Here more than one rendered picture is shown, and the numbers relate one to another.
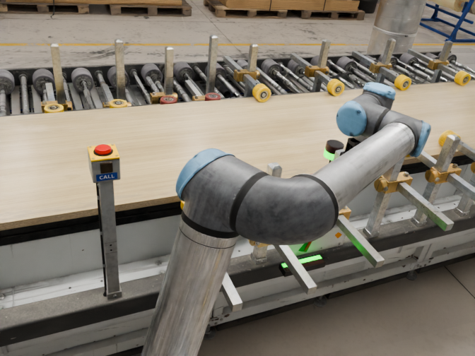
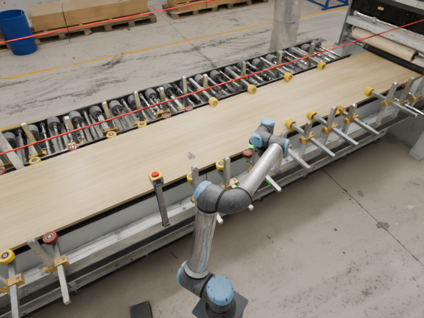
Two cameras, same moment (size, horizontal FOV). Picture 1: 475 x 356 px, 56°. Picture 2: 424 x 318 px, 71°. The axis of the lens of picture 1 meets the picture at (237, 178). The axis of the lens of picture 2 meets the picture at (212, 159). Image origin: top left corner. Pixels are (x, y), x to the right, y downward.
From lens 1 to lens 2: 0.74 m
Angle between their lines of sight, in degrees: 11
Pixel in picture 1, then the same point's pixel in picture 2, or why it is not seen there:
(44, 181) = (123, 180)
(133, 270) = (170, 209)
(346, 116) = (253, 139)
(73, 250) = (143, 207)
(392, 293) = (295, 188)
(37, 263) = (129, 216)
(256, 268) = not seen: hidden behind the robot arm
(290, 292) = not seen: hidden behind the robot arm
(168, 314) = (198, 239)
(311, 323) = (256, 211)
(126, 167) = (157, 163)
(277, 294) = not seen: hidden behind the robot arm
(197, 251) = (205, 218)
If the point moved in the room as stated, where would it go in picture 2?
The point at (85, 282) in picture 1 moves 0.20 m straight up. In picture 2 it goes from (151, 219) to (147, 204)
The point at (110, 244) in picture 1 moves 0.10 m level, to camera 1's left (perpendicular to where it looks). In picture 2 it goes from (163, 206) to (147, 207)
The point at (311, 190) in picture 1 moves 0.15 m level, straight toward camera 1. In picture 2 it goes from (241, 194) to (238, 221)
